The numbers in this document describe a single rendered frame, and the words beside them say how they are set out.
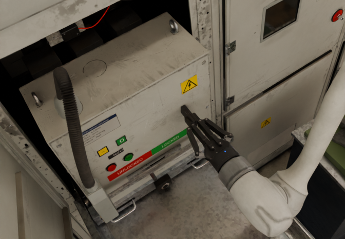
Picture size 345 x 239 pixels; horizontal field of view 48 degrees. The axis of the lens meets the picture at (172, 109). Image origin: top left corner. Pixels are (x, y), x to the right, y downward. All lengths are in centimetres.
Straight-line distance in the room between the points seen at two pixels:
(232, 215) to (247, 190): 43
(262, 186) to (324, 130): 21
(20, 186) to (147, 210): 49
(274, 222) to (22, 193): 66
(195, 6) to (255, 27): 29
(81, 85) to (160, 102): 22
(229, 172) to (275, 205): 14
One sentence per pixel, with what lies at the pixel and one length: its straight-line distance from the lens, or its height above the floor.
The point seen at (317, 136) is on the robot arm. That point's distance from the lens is 106.
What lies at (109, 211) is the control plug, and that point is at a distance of 117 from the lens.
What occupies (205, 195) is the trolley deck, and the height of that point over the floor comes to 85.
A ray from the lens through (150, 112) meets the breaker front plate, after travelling 110.
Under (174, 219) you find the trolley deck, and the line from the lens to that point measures 141.
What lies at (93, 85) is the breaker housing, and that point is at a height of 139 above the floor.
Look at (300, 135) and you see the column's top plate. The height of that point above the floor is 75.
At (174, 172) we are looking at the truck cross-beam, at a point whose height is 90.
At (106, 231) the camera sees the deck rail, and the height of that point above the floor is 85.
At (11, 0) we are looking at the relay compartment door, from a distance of 87.
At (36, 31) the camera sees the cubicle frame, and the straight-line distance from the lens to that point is 95.
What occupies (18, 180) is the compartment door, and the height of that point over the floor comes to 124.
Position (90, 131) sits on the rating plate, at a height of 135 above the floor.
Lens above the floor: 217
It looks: 54 degrees down
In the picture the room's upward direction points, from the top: 11 degrees counter-clockwise
